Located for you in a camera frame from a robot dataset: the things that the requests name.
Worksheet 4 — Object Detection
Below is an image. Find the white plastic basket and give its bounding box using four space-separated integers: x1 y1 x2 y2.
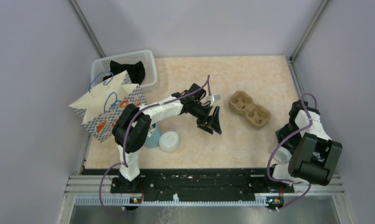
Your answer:
91 49 158 93

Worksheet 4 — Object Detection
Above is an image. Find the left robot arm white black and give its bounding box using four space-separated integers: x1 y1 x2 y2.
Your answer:
112 84 222 193

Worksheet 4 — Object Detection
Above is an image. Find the patterned paper gift bag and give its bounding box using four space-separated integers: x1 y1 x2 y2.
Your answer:
69 70 147 142

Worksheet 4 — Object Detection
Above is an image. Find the black cloth in basket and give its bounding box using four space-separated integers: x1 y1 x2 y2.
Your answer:
110 61 146 84

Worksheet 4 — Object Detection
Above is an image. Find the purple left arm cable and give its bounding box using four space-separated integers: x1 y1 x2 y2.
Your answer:
98 75 212 217

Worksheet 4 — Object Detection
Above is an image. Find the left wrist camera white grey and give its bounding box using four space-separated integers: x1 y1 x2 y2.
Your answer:
205 94 221 106

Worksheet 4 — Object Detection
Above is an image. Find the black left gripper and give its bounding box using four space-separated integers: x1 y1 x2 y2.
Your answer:
190 101 222 134

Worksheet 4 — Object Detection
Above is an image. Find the blue straw holder cup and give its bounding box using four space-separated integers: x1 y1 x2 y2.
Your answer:
144 124 162 149

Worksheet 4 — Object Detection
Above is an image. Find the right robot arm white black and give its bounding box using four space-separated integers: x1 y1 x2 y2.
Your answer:
263 100 342 192

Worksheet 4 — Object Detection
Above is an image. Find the brown pulp cup carrier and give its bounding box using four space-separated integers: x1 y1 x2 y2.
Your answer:
228 91 271 129

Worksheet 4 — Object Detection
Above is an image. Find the stack of white lids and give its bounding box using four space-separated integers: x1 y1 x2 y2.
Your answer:
159 131 180 153

